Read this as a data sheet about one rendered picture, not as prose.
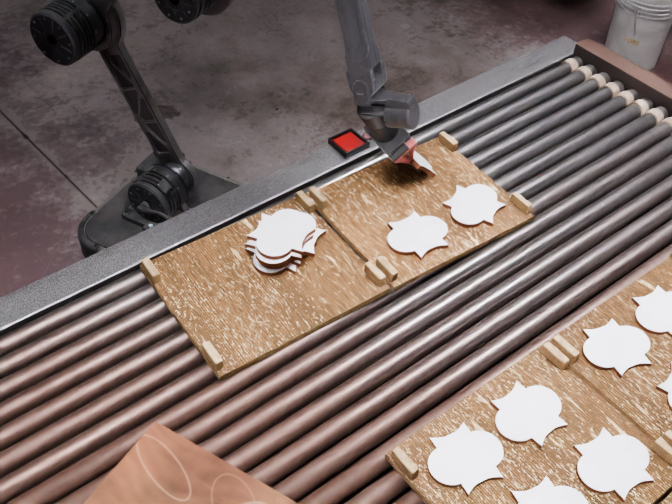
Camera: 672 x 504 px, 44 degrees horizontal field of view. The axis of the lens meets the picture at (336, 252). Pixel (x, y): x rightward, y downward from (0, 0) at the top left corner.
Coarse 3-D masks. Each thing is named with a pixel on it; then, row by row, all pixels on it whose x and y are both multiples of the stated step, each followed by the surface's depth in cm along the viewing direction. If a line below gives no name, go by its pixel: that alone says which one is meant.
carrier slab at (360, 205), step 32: (384, 160) 203; (448, 160) 204; (352, 192) 195; (384, 192) 195; (416, 192) 195; (448, 192) 196; (352, 224) 187; (384, 224) 187; (448, 224) 188; (512, 224) 189; (384, 256) 180; (416, 256) 181; (448, 256) 181
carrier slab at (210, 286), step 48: (240, 240) 183; (336, 240) 183; (192, 288) 172; (240, 288) 173; (288, 288) 173; (336, 288) 174; (384, 288) 174; (192, 336) 164; (240, 336) 164; (288, 336) 164
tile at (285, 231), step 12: (264, 216) 180; (276, 216) 180; (288, 216) 180; (300, 216) 180; (264, 228) 177; (276, 228) 177; (288, 228) 177; (300, 228) 177; (312, 228) 177; (252, 240) 176; (264, 240) 174; (276, 240) 175; (288, 240) 175; (300, 240) 175; (264, 252) 172; (276, 252) 172; (288, 252) 173; (300, 252) 173
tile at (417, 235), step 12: (432, 216) 188; (396, 228) 185; (408, 228) 185; (420, 228) 185; (432, 228) 185; (444, 228) 185; (396, 240) 182; (408, 240) 182; (420, 240) 182; (432, 240) 183; (396, 252) 181; (408, 252) 180; (420, 252) 180
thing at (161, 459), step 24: (168, 432) 137; (144, 456) 133; (168, 456) 134; (192, 456) 134; (216, 456) 134; (120, 480) 130; (144, 480) 130; (168, 480) 131; (192, 480) 131; (216, 480) 131; (240, 480) 131
